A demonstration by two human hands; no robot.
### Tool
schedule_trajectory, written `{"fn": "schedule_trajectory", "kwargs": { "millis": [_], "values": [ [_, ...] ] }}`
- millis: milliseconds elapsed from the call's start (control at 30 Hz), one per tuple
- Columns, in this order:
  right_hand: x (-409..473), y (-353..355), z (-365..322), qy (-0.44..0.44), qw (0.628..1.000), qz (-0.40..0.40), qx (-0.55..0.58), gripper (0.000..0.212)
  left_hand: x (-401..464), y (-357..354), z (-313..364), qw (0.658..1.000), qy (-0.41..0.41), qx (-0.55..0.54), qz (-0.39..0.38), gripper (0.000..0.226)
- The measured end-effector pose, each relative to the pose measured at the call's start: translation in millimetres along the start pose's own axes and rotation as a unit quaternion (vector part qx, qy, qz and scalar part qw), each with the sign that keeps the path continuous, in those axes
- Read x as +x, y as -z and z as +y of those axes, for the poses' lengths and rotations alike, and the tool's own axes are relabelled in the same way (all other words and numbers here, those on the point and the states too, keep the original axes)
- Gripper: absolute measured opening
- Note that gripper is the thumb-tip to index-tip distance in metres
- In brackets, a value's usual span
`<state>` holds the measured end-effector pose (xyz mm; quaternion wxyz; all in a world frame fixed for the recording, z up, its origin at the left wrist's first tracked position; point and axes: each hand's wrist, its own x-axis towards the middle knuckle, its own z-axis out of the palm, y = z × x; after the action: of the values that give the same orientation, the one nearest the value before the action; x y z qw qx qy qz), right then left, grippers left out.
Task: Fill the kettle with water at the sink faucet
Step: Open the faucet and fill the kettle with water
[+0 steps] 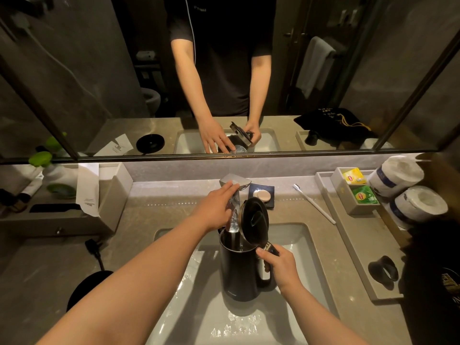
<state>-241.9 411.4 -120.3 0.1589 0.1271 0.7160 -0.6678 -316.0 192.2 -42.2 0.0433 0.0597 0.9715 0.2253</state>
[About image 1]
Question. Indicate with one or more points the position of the grey stone countertop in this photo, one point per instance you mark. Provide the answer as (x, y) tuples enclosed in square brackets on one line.
[(161, 208)]

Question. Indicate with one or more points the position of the white paper card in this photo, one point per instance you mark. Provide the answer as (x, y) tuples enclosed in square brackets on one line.
[(87, 190)]

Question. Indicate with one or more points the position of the white toothbrush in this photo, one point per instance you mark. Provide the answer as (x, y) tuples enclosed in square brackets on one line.
[(314, 204)]

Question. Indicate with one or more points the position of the black round kettle base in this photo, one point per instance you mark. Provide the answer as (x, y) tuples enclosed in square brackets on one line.
[(90, 287)]

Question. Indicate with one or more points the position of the person's left hand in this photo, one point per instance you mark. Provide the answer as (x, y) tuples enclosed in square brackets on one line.
[(213, 210)]

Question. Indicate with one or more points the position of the grey tea bag box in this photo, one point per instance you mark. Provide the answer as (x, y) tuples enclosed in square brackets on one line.
[(350, 204)]

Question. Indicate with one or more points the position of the white tube with dark cap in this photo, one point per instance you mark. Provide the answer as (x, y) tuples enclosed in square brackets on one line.
[(31, 188)]

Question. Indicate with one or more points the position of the black electric kettle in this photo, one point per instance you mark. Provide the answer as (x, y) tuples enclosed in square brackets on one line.
[(239, 273)]

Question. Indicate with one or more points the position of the white bottle with green cap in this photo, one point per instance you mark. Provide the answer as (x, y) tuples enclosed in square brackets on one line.
[(57, 179)]

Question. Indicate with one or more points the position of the black-framed wall mirror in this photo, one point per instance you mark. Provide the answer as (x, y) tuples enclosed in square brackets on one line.
[(90, 50)]

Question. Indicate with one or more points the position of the dark square soap dish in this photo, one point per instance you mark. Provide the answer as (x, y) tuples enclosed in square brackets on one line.
[(269, 201)]

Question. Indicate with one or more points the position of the round beige soap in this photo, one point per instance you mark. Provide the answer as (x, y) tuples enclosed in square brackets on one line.
[(262, 195)]

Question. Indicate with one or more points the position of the person's left forearm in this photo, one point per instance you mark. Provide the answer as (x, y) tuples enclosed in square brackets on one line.
[(136, 287)]

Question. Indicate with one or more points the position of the green tea bag packet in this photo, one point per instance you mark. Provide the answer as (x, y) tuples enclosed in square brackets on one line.
[(364, 195)]

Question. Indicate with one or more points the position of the chrome faucet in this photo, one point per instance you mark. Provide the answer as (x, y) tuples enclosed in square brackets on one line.
[(235, 179)]

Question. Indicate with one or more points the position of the long grey tray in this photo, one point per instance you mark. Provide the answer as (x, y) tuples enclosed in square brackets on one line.
[(359, 244)]

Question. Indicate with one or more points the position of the small dark bottle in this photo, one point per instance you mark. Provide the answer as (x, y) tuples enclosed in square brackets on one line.
[(14, 202)]

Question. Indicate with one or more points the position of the person's right hand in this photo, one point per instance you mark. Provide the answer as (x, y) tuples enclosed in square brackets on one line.
[(282, 267)]

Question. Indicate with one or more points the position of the yellow tea bag packet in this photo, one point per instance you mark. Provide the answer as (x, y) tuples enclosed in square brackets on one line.
[(354, 176)]

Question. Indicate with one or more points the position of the grey amenity tray box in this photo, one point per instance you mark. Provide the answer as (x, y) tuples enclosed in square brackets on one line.
[(115, 201)]

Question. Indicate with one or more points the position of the wrapped toilet paper roll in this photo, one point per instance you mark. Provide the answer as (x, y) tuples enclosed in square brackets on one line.
[(395, 176), (418, 206)]

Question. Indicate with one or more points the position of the black comb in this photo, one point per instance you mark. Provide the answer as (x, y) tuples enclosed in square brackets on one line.
[(54, 208)]

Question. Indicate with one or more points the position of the white sink basin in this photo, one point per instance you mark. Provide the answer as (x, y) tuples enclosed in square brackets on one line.
[(201, 312)]

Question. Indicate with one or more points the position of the person's right forearm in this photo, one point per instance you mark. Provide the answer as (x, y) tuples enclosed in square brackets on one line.
[(320, 319)]

